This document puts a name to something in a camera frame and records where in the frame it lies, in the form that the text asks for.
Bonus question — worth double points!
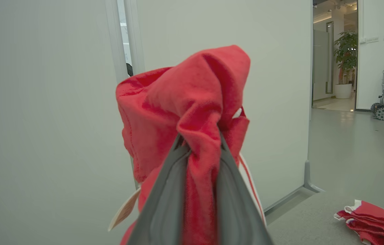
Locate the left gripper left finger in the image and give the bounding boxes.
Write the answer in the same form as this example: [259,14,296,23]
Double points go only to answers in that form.
[127,134,192,245]

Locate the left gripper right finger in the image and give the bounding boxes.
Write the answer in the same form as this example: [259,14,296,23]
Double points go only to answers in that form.
[215,131,275,245]

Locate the red white basketball jersey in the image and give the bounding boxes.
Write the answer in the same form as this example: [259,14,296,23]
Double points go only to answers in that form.
[108,45,268,245]

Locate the red white basketball shorts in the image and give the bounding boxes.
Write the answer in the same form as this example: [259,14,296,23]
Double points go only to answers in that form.
[334,200,384,245]

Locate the white plant pot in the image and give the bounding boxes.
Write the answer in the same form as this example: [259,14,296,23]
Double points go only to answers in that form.
[335,83,353,99]

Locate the green potted plant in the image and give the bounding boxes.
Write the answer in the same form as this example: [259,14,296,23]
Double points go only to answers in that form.
[334,31,358,85]

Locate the grey double partition post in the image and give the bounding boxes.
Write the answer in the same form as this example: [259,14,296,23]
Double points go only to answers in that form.
[105,0,145,84]

